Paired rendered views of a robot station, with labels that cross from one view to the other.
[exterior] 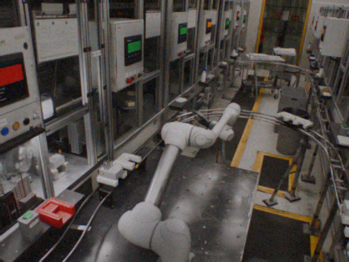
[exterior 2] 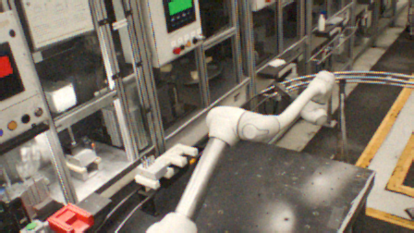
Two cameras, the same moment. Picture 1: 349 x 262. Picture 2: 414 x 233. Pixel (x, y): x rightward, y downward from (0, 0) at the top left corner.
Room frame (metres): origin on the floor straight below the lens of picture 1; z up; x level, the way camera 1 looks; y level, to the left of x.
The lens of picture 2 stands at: (0.02, -0.49, 2.10)
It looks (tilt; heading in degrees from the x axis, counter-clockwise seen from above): 27 degrees down; 19
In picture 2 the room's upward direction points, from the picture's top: 7 degrees counter-clockwise
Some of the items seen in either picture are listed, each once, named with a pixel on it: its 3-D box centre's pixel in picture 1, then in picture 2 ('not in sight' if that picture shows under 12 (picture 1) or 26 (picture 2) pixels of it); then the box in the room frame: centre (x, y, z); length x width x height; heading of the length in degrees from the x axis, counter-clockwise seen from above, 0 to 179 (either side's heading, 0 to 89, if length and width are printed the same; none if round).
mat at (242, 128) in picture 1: (243, 104); (407, 55); (5.72, -1.42, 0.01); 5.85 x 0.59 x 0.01; 160
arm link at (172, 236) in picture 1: (173, 239); not in sight; (1.09, -0.02, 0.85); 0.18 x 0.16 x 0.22; 69
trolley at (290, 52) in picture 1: (282, 66); not in sight; (7.60, -2.75, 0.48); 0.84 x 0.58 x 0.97; 168
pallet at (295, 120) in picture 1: (293, 121); not in sight; (2.82, -1.25, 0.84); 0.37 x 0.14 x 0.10; 38
